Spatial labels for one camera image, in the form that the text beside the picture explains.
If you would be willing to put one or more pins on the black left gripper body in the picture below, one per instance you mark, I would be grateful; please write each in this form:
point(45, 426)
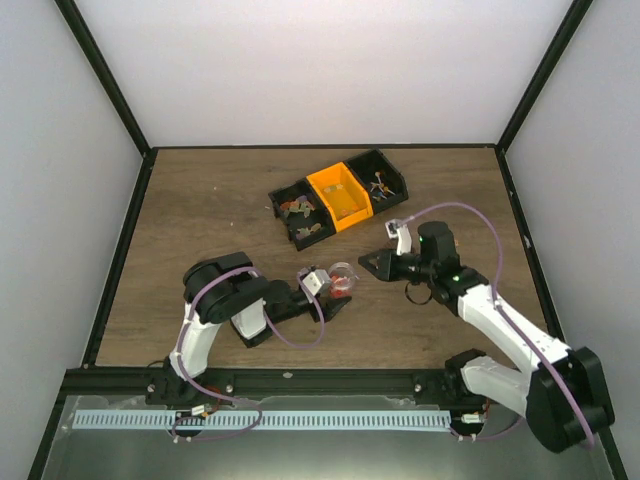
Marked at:
point(315, 314)

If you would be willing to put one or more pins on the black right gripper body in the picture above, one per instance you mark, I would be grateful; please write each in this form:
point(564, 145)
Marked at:
point(404, 274)

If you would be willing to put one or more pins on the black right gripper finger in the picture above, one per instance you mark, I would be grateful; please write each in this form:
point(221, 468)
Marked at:
point(377, 256)
point(379, 268)

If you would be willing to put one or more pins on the clear plastic cup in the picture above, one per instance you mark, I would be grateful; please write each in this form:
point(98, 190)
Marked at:
point(343, 279)

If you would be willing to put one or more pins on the yellow bin with star candies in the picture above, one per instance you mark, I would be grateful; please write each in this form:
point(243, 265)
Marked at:
point(339, 173)

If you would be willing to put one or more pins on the black bin with gummy candies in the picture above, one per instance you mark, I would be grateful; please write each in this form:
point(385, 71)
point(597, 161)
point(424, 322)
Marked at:
point(291, 192)

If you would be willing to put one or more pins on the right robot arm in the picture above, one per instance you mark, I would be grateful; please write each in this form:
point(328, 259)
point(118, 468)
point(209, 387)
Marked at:
point(561, 392)

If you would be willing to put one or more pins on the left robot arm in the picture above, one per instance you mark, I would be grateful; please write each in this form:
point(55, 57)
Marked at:
point(230, 289)

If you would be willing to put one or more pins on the pile of star gummies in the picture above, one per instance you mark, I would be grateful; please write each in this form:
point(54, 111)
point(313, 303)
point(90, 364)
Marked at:
point(340, 201)

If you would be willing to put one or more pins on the black bin with lollipops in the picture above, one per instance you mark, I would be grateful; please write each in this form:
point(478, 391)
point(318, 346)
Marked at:
point(364, 165)

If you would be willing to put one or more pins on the pile of pastel gummies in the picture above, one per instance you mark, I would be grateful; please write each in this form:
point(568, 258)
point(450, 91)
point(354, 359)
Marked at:
point(297, 215)

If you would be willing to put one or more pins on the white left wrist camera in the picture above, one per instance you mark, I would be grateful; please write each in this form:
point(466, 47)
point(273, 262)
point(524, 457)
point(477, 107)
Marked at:
point(314, 281)

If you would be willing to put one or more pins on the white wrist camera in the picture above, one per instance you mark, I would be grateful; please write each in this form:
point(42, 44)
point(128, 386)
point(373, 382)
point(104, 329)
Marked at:
point(398, 230)
point(314, 281)

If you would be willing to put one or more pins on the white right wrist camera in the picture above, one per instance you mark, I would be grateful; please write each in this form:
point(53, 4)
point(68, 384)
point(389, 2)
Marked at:
point(398, 230)

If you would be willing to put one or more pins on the black front mounting rail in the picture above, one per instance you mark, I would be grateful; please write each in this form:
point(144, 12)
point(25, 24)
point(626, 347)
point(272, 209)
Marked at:
point(440, 387)

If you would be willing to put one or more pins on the light blue slotted cable duct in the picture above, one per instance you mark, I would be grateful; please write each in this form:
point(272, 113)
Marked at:
point(227, 420)

